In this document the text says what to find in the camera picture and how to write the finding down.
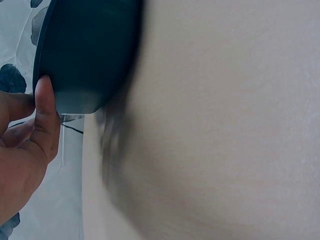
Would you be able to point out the person's left fingers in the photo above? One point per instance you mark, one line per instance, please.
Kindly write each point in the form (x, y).
(43, 117)

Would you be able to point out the person's left hand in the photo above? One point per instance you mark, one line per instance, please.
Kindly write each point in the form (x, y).
(20, 160)

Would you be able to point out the dark teal bowl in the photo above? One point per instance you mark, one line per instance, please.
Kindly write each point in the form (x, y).
(87, 55)

